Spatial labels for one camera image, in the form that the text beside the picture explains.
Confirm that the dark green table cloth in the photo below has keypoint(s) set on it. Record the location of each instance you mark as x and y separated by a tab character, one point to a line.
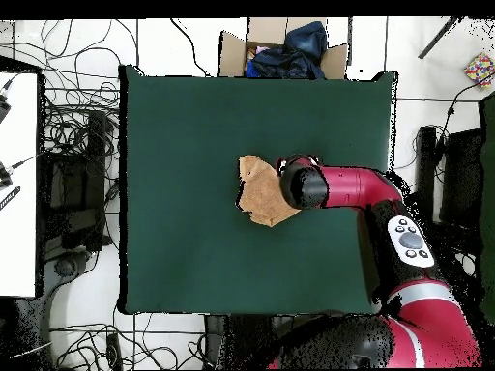
185	154
489	174

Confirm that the pink and yellow garment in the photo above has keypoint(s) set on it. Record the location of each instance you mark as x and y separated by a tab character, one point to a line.
260	50

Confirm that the orange terry towel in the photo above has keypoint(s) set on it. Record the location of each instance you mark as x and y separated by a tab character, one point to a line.
259	189

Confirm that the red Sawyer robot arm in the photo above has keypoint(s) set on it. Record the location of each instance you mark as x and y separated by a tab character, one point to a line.
348	185

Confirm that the black ribbed strip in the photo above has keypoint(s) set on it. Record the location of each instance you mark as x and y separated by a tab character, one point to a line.
9	197

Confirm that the multicoloured patterned bundle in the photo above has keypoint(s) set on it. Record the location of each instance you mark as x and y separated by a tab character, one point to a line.
479	67

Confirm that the black metal bar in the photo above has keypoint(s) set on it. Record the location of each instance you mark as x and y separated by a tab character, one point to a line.
439	38

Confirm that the black connector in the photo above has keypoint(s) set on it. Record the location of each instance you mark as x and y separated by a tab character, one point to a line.
4	177

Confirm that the black device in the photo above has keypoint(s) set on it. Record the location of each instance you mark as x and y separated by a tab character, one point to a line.
3	108

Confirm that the black power strip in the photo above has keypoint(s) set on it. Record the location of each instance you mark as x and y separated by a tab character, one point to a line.
114	349

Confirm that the dark blue garment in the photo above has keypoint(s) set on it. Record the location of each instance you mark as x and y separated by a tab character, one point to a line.
301	54

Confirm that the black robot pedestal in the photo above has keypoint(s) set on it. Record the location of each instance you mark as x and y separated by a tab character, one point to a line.
239	340

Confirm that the white table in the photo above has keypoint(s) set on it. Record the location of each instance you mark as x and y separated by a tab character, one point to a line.
19	232

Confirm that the black equipment stand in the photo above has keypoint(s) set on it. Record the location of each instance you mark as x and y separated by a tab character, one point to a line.
462	174
77	193

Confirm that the cardboard box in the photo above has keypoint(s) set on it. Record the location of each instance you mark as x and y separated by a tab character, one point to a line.
232	54

